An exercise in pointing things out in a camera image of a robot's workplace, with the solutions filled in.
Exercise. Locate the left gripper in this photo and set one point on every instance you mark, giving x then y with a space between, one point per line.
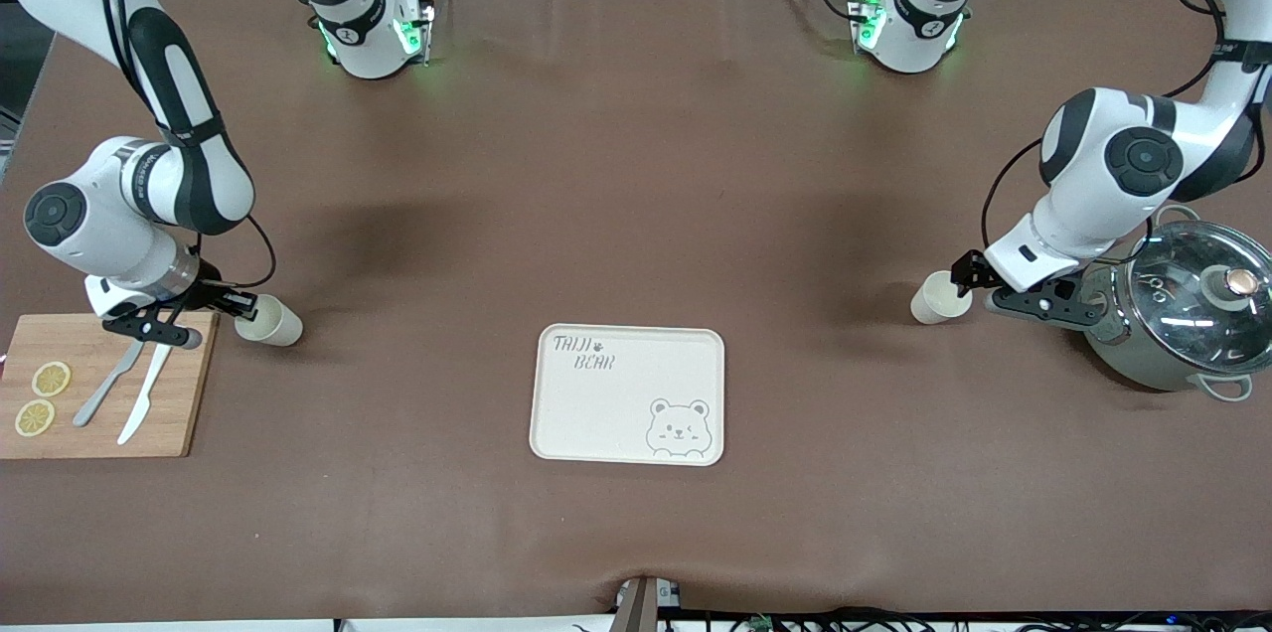
968 271

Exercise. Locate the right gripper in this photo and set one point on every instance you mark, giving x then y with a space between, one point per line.
211 293

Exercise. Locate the white IKEA cup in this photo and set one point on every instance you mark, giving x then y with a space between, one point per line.
273 322
936 302

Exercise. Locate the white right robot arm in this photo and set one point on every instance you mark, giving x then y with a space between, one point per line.
109 225

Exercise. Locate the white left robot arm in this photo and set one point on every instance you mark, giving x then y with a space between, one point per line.
1103 185

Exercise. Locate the white plastic knife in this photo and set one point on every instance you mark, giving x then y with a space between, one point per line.
142 398

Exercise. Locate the grey-green electric cooking pot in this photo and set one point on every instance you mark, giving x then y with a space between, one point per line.
1108 339

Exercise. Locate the grey plastic knife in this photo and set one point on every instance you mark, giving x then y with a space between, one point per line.
104 389

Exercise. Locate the wooden cutting board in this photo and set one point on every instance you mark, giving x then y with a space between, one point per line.
94 394

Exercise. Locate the lemon slice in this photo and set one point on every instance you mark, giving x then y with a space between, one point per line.
35 418
52 379

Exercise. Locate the glass pot lid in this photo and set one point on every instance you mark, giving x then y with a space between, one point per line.
1183 299

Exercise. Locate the brown table cover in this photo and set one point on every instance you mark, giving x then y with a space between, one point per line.
636 165

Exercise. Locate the cream bear print tray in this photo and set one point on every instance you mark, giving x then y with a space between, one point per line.
626 428

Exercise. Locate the black left camera bracket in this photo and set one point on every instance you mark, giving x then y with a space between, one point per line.
1058 304

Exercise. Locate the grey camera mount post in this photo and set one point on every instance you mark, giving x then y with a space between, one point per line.
638 612

